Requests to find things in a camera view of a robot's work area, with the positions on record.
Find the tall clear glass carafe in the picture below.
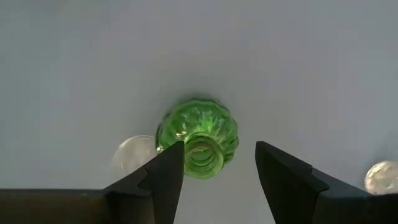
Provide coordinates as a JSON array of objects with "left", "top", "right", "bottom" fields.
[{"left": 110, "top": 134, "right": 159, "bottom": 183}]

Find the clear glass carafe vase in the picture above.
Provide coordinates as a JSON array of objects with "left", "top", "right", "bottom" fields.
[{"left": 363, "top": 159, "right": 398, "bottom": 196}]

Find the squat green ribbed glass vase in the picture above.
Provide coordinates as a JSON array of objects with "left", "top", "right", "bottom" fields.
[{"left": 154, "top": 98, "right": 240, "bottom": 180}]

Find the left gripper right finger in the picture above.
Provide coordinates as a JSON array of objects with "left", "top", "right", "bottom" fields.
[{"left": 254, "top": 141, "right": 368, "bottom": 224}]

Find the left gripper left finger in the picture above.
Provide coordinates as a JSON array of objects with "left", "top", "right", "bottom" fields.
[{"left": 103, "top": 140, "right": 186, "bottom": 224}]

